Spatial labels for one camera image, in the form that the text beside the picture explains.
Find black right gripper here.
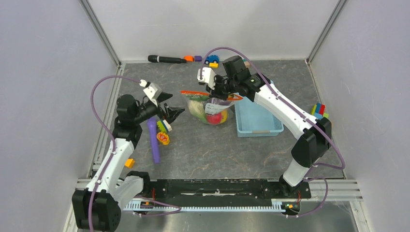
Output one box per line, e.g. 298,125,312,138
205,74,237,101

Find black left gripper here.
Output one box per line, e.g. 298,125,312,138
132,92,184,124

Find green white cabbage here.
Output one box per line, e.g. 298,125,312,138
188,100,206,122

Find yellow bell pepper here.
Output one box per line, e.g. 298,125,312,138
220,109,229,124

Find clear zip top bag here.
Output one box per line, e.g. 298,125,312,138
180,90,243,125

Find light blue plastic basket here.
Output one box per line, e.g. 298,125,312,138
234,98,284,137

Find red apple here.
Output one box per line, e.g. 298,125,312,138
205,112,223,125

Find purple eggplant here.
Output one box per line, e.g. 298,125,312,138
210,98,234,106

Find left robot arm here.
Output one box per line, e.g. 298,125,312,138
72,92,184,232

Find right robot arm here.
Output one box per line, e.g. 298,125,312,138
197,56,332,197

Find teal and tan blocks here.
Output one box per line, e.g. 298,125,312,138
243,59,250,68

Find green blue white block stack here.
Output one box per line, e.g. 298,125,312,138
157,119,172,133

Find purple toy stick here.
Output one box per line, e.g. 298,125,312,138
147,117,161,164

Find yellow toy block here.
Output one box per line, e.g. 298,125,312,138
209,63,219,69

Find yellow red toy disc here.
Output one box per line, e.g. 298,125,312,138
156,132,170,145

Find blue toy car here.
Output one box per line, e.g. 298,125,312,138
205,55,220,64

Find purple toy block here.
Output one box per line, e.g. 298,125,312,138
194,56,203,62

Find black microphone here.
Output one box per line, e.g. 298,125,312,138
147,55,187,64

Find orange toy piece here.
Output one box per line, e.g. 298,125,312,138
183,56,195,62

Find yellow cheese wedge toy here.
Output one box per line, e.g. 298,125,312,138
124,159,135,168

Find colourful block stack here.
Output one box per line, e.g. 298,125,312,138
310,103,329,119

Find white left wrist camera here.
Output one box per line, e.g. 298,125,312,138
139,79,162,106

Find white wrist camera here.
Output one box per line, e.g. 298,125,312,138
197,67,216,90
139,79,162,106

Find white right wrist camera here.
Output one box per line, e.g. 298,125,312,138
197,67,216,90

